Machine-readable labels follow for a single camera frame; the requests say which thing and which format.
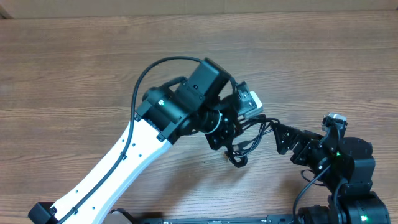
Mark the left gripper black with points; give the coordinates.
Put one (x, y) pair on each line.
(226, 132)

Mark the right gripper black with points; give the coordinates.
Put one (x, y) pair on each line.
(308, 143)

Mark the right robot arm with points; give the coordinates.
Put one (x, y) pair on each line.
(344, 165)

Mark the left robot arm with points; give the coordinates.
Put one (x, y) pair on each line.
(209, 101)

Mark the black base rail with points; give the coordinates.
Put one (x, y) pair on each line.
(270, 219)

